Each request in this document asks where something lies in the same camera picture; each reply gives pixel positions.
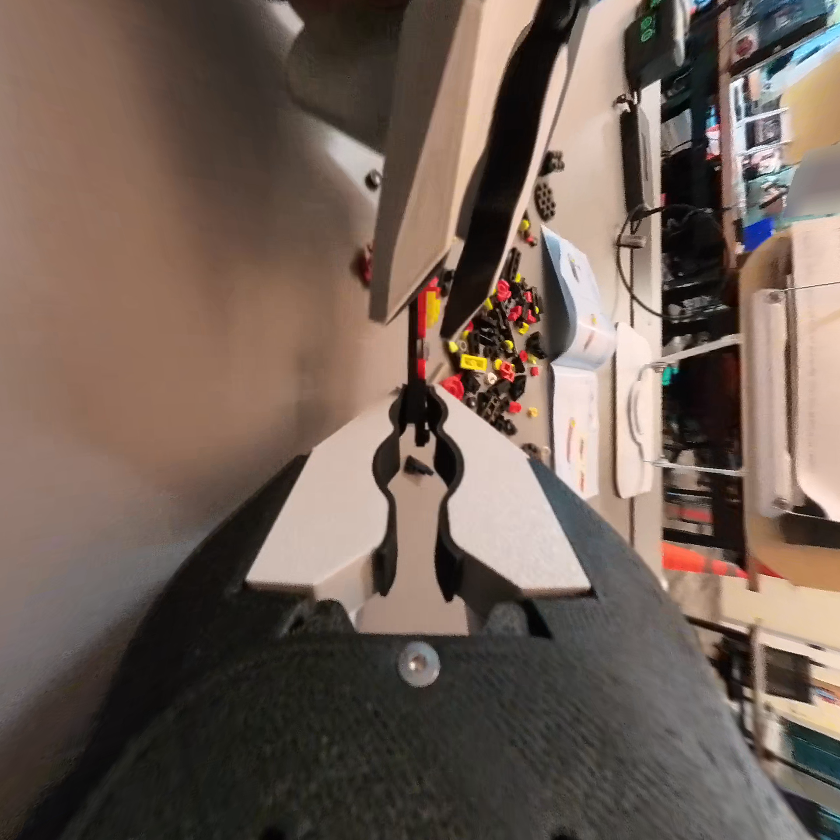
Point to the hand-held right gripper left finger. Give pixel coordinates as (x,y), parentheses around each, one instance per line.
(315,525)

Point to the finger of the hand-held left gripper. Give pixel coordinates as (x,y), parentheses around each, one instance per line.
(512,144)
(426,164)

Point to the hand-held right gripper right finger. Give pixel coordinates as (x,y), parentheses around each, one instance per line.
(512,525)

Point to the black and red lego assembly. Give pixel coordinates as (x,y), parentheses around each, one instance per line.
(415,394)

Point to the small round black lego plate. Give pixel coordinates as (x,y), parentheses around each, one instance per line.
(544,200)

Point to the pile of loose lego pieces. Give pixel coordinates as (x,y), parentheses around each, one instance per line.
(499,394)

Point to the lego instruction booklet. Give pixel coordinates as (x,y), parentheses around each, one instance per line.
(577,289)

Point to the black power brick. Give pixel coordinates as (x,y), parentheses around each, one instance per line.
(635,157)

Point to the black device with green markings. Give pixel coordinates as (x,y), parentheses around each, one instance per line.
(653,39)

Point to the orange bar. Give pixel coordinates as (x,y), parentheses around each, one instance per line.
(695,561)

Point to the cluttered storage shelf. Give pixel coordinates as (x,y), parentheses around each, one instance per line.
(695,295)

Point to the pale plastic container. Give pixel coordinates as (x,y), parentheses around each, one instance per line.
(774,394)

